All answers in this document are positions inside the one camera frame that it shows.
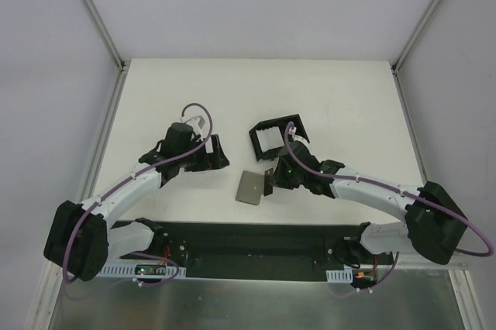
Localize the grey leather card holder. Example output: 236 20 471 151
235 170 264 205

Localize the black plastic card box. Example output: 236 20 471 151
249 114 309 161

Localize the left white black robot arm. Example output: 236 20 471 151
43 134 229 283

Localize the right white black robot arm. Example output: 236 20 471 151
266 153 467 265

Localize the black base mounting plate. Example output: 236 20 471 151
73 218 445 280

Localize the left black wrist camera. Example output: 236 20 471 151
160 122 195 160

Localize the right white cable duct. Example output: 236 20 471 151
325 267 353 284

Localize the white cable duct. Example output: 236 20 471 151
97 263 187 280
325 267 353 284

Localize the left white cable duct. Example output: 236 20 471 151
97 263 187 280

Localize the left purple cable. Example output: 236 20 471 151
61 103 216 288

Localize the left aluminium frame post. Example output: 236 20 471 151
80 0 126 70

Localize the aluminium frame post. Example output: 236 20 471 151
391 0 444 75
80 0 126 70

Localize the right aluminium frame post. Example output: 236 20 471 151
391 0 444 75

